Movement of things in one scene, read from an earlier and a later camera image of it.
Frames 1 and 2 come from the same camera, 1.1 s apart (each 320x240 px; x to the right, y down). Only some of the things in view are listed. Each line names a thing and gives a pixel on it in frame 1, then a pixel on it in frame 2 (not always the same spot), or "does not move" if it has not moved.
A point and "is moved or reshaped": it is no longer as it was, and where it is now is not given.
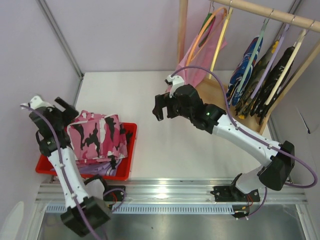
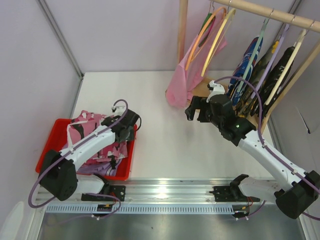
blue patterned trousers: x=233 y=98 does not move
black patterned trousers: x=260 y=110 does not move
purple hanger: x=271 y=60 does not move
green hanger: x=208 y=29 does not move
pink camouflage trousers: x=96 y=138 does not move
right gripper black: x=169 y=106 -> x=200 y=110
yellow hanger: x=220 y=43 is moved or reshaped
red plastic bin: x=43 y=164 does not move
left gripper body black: x=61 y=110 -> x=113 y=122
